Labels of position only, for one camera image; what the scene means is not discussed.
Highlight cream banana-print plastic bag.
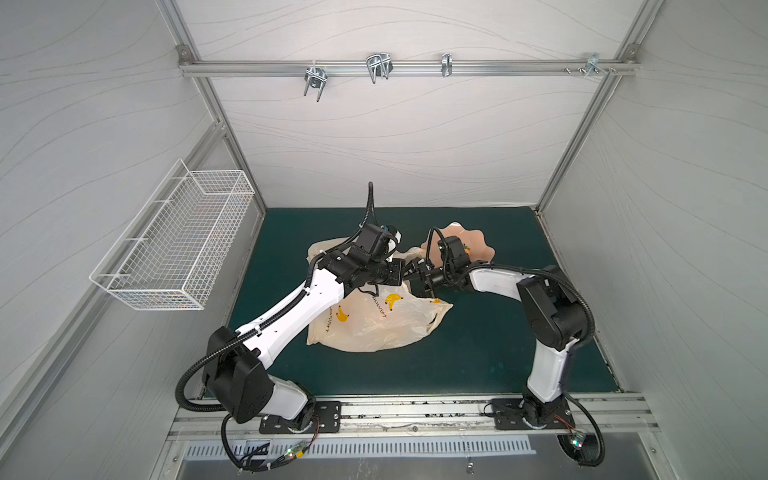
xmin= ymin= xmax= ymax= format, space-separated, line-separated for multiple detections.
xmin=305 ymin=238 xmax=454 ymax=353

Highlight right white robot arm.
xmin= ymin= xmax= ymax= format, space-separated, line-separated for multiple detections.
xmin=404 ymin=236 xmax=595 ymax=429

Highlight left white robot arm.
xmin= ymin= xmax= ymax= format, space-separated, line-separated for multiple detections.
xmin=202 ymin=251 xmax=405 ymax=429

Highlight pink wavy fruit bowl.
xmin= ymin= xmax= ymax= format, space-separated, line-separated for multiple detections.
xmin=421 ymin=222 xmax=495 ymax=267

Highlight metal u-bolt clamp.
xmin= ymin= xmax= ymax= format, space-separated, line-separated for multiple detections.
xmin=365 ymin=52 xmax=393 ymax=84
xmin=303 ymin=66 xmax=328 ymax=102

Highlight aluminium top crossbar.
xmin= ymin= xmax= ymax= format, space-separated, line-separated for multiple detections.
xmin=180 ymin=57 xmax=641 ymax=78

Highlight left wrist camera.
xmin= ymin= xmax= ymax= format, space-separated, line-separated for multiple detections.
xmin=348 ymin=224 xmax=401 ymax=264

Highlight right black corrugated cable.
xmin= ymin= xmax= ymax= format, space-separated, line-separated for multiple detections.
xmin=424 ymin=226 xmax=607 ymax=468

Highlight black corrugated cable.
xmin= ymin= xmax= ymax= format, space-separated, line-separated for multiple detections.
xmin=424 ymin=226 xmax=607 ymax=468
xmin=175 ymin=181 xmax=376 ymax=413

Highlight left black corrugated cable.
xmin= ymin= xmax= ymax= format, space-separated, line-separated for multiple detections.
xmin=175 ymin=181 xmax=376 ymax=413

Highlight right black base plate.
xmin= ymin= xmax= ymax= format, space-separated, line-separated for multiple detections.
xmin=488 ymin=397 xmax=575 ymax=431

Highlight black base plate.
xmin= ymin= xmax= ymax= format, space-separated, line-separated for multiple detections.
xmin=488 ymin=397 xmax=575 ymax=431
xmin=259 ymin=400 xmax=341 ymax=434

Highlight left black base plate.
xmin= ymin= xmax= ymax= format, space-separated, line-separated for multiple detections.
xmin=259 ymin=400 xmax=341 ymax=434

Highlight white wire basket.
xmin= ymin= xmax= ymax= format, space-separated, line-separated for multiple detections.
xmin=89 ymin=159 xmax=254 ymax=311

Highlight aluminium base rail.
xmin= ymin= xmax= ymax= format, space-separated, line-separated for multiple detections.
xmin=166 ymin=393 xmax=661 ymax=440

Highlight metal bracket with bolts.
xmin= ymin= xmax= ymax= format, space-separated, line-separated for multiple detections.
xmin=563 ymin=53 xmax=618 ymax=78

